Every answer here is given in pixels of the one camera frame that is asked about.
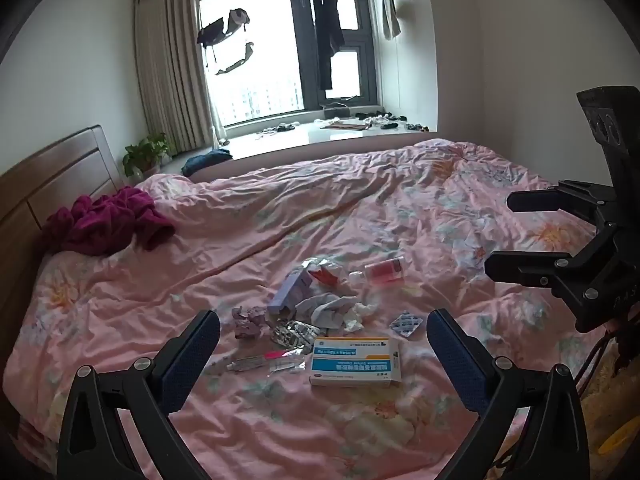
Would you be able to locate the crumpled white tissue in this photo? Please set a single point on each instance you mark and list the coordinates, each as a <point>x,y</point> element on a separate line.
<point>357,317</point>

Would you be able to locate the blue cloth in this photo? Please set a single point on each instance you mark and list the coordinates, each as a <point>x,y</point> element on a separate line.
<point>205,160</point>

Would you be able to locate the purple carton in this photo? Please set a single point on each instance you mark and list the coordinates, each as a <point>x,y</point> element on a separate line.
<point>292,290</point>

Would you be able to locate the wooden headboard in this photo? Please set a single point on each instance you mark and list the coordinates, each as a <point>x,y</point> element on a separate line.
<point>60,160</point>

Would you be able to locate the silver blister packs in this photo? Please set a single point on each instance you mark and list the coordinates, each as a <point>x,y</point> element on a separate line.
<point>295,332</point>

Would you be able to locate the tan fleece robe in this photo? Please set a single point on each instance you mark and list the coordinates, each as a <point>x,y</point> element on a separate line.
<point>607,410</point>

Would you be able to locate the blue foil packet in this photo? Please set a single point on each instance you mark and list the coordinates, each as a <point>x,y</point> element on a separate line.
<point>407,325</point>

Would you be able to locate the hanging grey cloth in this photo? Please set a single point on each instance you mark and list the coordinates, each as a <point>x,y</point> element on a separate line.
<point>391,15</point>

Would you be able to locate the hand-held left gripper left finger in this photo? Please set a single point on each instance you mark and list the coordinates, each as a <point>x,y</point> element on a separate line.
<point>192,355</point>

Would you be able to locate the hanging black garment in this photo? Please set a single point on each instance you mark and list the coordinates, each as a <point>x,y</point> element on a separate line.
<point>327,30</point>

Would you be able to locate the brown flat board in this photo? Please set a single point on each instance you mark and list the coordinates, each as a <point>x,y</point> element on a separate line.
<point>345,124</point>

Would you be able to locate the beige curtain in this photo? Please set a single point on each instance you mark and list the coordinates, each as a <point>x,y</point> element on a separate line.
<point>170,60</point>

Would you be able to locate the hanging dark clothing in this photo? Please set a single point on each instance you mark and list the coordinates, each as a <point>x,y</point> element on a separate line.
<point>220,27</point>

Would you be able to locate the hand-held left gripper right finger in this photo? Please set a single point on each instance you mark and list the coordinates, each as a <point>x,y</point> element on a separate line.
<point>455,355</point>

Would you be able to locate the dark grey bag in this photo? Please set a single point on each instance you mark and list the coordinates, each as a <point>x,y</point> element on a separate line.
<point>337,110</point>

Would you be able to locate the dark framed window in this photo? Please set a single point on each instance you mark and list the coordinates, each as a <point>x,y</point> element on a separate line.
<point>260,90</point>

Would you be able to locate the purple paper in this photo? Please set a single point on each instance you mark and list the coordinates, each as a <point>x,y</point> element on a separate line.
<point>248,321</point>

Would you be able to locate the pink floral blanket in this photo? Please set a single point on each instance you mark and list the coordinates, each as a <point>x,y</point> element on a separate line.
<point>300,210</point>

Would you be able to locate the maroon cloth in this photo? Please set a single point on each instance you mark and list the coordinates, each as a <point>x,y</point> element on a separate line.
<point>105,220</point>

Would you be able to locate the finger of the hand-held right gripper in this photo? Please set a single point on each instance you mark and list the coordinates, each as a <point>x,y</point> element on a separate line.
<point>540,199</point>
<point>525,266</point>

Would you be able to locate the clear bottle with red liquid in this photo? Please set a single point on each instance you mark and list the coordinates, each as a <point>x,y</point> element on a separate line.
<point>385,271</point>

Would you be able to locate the white window seat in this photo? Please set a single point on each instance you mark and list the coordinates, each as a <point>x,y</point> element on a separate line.
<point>310,140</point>

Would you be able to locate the clear syringe package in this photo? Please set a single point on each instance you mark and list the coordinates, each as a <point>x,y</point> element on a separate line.
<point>260,360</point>

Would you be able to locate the white blue medicine box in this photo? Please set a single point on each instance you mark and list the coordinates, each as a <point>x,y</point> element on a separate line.
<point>355,362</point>

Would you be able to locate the crumpled grey paper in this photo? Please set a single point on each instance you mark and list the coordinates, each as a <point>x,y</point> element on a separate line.
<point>325,307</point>

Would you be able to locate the red white wrapper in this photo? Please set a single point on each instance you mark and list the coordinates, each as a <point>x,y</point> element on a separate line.
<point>325,274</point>

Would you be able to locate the green potted plant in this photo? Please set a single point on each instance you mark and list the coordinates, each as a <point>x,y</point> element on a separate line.
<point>147,152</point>

